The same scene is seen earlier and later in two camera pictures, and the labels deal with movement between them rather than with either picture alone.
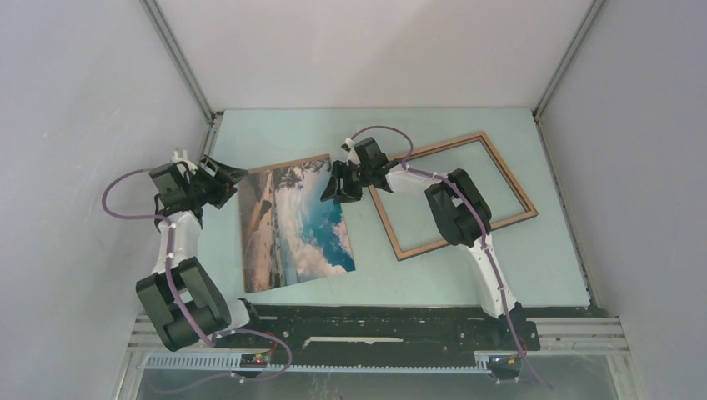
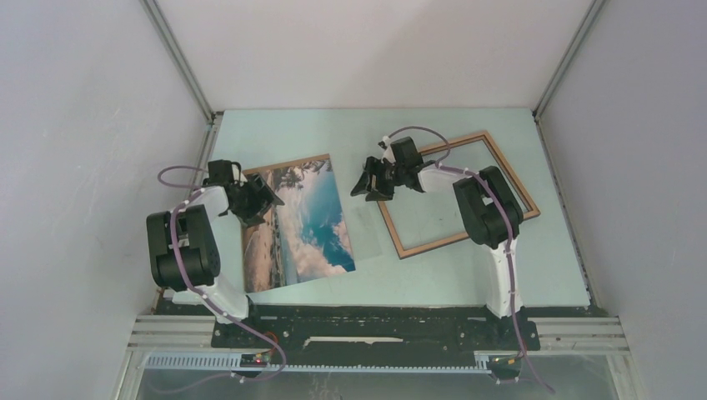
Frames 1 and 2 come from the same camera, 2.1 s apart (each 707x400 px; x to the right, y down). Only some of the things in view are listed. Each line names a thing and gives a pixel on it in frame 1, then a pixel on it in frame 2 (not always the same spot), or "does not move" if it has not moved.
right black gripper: [348, 194] → [381, 192]
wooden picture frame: [378, 203] does not move
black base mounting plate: [306, 332] does not move
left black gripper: [228, 175] → [262, 200]
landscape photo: [290, 235] does not move
